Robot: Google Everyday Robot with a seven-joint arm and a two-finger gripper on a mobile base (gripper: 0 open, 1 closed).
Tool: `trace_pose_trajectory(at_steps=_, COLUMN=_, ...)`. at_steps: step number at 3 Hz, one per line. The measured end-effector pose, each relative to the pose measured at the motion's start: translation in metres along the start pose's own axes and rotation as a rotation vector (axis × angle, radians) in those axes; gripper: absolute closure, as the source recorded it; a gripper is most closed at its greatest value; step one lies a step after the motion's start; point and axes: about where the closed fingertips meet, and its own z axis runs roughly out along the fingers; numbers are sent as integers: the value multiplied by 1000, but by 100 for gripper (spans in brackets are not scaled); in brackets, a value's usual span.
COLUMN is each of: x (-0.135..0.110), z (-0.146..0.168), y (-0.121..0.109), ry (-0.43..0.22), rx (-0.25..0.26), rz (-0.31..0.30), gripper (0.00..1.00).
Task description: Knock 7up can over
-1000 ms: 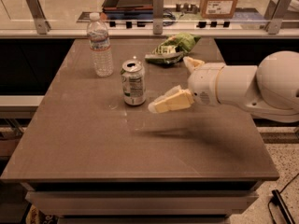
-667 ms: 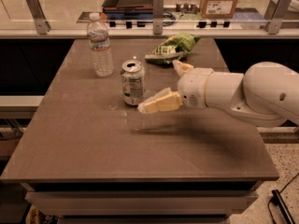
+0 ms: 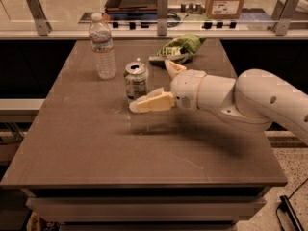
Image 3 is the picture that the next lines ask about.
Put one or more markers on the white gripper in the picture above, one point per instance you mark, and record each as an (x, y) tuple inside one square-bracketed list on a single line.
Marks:
[(185, 88)]

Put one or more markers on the middle metal railing post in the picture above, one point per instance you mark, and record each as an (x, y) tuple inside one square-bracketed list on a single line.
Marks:
[(162, 17)]

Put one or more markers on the left metal railing post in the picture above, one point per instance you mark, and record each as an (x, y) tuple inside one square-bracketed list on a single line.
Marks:
[(43, 27)]

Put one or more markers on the cardboard box with label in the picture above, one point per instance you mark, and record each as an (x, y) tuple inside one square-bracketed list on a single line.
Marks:
[(224, 9)]

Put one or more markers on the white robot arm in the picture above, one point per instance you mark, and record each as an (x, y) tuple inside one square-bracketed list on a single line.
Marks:
[(252, 102)]

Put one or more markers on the green white 7up can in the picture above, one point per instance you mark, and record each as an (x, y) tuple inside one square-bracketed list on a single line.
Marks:
[(136, 79)]

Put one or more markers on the right metal railing post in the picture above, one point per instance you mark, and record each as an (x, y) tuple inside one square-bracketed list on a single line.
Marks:
[(282, 16)]

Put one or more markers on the clear plastic water bottle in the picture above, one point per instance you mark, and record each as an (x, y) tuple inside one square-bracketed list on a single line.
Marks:
[(102, 47)]

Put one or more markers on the patterned bag under table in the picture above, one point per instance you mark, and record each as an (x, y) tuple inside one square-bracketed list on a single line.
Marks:
[(36, 223)]

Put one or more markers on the green chip bag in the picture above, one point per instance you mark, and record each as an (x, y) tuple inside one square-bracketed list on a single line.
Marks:
[(179, 50)]

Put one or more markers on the metal railing post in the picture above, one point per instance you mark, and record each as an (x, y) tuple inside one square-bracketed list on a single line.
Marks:
[(282, 16), (162, 17), (43, 27)]

